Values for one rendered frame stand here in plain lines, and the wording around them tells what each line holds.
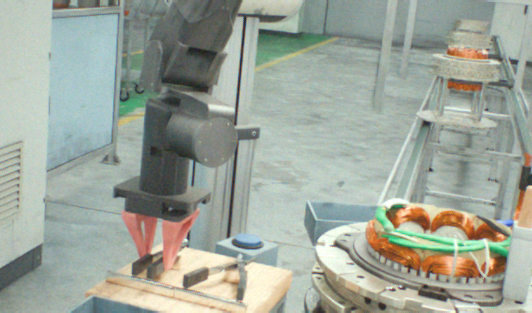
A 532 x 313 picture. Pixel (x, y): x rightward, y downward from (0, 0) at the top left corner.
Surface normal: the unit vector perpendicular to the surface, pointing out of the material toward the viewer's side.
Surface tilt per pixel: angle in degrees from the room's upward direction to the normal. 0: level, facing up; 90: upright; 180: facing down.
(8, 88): 90
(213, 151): 90
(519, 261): 90
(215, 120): 90
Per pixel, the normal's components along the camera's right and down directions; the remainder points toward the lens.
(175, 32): -0.73, -0.03
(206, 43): 0.47, 0.65
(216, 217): 0.62, 0.25
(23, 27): 0.97, 0.15
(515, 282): -0.27, 0.20
